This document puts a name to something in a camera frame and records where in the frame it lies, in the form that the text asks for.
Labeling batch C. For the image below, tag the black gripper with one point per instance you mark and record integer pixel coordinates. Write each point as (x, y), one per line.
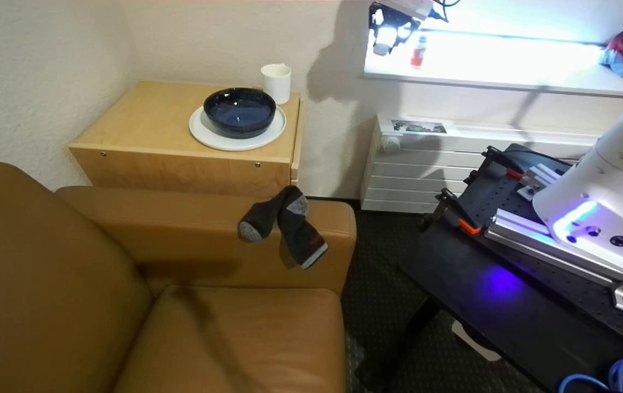
(385, 18)

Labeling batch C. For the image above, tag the white ceramic mug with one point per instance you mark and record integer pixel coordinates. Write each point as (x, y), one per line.
(277, 81)

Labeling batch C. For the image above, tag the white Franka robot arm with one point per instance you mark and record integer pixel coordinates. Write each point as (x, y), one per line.
(609, 182)

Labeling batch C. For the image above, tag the white windowsill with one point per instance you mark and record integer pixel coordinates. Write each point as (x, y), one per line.
(499, 68)

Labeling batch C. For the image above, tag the dark blue ceramic bowl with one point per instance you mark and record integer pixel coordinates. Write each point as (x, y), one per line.
(240, 111)

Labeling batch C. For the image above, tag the small bottle red label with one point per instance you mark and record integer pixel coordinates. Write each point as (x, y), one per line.
(419, 54)

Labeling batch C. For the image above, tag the white round plate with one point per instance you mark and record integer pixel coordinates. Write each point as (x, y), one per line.
(212, 139)

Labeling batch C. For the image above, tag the grey sock orange stripe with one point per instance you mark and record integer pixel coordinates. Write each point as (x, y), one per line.
(303, 236)

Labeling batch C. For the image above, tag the dark grey sock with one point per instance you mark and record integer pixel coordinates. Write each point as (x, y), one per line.
(258, 220)

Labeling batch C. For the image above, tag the light wooden nightstand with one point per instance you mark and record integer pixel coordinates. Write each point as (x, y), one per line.
(149, 139)

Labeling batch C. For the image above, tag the black robot table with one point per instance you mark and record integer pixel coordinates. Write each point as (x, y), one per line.
(514, 307)

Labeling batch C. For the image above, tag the white paper sheet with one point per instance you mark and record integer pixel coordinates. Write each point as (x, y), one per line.
(475, 342)

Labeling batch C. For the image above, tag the brown leather armchair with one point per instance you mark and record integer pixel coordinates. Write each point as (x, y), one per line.
(71, 307)

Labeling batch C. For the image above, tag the white wall heater unit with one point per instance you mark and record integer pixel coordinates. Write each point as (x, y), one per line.
(427, 171)

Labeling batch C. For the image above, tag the aluminium mounting rail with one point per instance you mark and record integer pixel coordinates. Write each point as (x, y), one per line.
(543, 253)

